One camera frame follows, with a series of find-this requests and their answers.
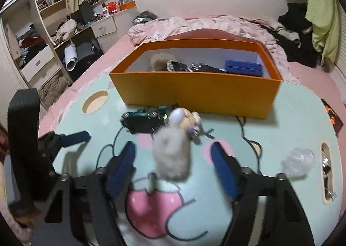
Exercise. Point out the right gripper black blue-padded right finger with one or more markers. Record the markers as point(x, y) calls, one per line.
point(284, 222)

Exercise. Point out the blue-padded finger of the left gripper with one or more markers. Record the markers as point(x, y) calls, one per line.
point(76, 138)

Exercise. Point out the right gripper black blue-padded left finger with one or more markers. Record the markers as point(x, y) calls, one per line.
point(61, 220)

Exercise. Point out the fluffy white tail doll keychain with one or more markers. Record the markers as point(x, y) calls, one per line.
point(172, 144)

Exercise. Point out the black lace fabric item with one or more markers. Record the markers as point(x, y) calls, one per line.
point(175, 66)

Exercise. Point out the blue metal tin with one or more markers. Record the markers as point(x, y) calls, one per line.
point(243, 68)

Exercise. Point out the black pouch red emblem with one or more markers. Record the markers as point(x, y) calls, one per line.
point(210, 69)

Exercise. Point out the crumpled clear plastic wrap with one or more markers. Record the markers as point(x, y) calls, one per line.
point(298, 163)

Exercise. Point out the white rolled paper tube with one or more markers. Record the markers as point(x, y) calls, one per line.
point(71, 58)

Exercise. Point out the white shelf unit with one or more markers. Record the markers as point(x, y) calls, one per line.
point(29, 43)

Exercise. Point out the white desk drawer unit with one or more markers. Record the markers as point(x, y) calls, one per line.
point(110, 29)

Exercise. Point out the brown furry item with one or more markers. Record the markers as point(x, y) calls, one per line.
point(159, 61)

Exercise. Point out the orange cardboard storage box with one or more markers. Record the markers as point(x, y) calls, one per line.
point(227, 94)

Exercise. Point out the red item on desk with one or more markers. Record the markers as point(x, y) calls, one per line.
point(112, 7)

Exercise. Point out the pink floral quilt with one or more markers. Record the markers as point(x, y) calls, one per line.
point(157, 30)

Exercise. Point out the small orange box on desk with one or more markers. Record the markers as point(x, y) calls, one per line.
point(128, 5)

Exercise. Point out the black clothes pile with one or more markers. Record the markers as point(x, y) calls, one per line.
point(293, 32)

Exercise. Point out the dark red pillow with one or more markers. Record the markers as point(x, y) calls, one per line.
point(208, 33)

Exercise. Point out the green hanging cloth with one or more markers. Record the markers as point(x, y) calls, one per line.
point(325, 18)

